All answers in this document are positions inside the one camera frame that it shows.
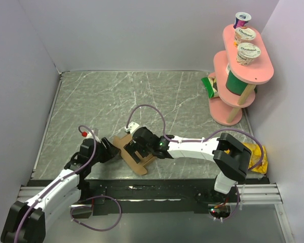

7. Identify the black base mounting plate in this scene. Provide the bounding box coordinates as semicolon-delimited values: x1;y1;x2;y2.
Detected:
81;179;269;216

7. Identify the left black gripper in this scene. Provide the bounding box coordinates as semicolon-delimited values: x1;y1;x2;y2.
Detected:
89;137;121;165

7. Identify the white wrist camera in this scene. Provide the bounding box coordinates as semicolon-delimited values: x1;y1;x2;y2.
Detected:
81;129;100;141
124;121;140;134

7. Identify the purple lid yogurt cup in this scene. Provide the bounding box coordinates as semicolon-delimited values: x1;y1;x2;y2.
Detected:
233;12;252;29

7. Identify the green snack bag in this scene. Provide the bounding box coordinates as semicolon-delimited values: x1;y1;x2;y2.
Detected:
201;76;219;99

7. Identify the front Chobani yogurt cup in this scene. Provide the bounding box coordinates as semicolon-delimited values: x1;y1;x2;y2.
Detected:
236;43;261;66

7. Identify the brown cardboard box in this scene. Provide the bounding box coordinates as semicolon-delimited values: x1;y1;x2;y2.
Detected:
112;134;157;176

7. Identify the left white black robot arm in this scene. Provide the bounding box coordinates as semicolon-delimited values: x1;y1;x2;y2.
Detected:
1;138;120;242

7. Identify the pink three-tier shelf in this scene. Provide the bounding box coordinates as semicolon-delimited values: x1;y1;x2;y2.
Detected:
209;24;274;126

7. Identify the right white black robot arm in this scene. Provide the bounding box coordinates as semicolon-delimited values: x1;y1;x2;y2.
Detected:
124;123;252;202

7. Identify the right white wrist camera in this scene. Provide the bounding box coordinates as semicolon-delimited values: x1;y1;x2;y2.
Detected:
124;121;140;134

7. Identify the middle Chobani yogurt cup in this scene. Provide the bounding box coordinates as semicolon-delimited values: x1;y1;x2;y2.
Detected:
234;27;256;47

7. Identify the chobani yogurt cup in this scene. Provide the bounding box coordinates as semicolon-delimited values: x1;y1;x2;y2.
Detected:
236;43;261;66
234;27;256;47

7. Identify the green cylindrical can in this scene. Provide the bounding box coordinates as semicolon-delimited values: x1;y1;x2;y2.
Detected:
226;64;248;96

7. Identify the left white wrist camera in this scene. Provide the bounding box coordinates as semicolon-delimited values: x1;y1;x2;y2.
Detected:
81;129;100;141

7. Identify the yellow chip bag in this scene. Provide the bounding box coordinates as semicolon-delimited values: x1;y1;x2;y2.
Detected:
243;143;268;174

